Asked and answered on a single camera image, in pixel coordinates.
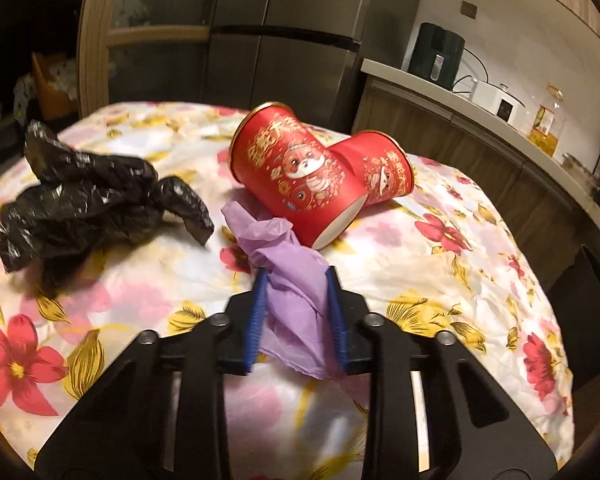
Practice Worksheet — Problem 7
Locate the cooking oil bottle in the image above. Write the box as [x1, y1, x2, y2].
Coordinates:
[526, 84, 567, 159]

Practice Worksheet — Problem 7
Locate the purple plastic bag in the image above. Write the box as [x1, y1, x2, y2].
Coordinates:
[221, 201, 347, 381]

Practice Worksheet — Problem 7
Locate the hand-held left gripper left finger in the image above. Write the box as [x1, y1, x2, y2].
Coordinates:
[34, 270, 270, 480]

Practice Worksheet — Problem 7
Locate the white rice cooker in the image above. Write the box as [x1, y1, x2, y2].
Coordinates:
[469, 79, 527, 124]

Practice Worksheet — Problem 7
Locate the crumpled black plastic bag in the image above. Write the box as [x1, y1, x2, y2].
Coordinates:
[0, 119, 216, 292]

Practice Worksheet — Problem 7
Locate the floral tablecloth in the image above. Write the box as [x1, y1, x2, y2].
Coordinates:
[0, 101, 577, 472]

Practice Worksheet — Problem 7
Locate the small table with floral cloth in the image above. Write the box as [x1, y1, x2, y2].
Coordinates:
[11, 59, 79, 126]

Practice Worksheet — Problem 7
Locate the black trash bin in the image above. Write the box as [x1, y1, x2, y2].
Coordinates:
[547, 244, 600, 392]

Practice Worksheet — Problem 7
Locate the metal pot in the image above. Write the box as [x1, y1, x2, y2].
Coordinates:
[560, 151, 594, 177]

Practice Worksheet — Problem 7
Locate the red printed paper cup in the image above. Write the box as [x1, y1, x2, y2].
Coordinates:
[228, 101, 369, 252]
[330, 130, 414, 207]

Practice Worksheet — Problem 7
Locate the dark air fryer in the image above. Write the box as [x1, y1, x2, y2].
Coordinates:
[406, 21, 467, 93]

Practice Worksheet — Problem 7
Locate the appliance power cable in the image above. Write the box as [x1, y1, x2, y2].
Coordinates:
[451, 46, 492, 95]

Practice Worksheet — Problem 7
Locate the wooden kitchen counter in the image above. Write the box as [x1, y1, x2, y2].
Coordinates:
[352, 58, 600, 311]

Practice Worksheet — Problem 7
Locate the steel refrigerator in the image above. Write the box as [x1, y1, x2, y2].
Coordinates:
[207, 0, 429, 134]

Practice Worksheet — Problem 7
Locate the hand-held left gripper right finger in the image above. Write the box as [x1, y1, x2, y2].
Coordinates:
[325, 266, 561, 480]

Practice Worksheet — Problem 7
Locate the orange chair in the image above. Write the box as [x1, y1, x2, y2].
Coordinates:
[31, 51, 82, 119]

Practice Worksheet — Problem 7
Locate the wooden glass-door cabinet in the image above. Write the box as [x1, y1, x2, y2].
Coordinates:
[76, 0, 227, 122]

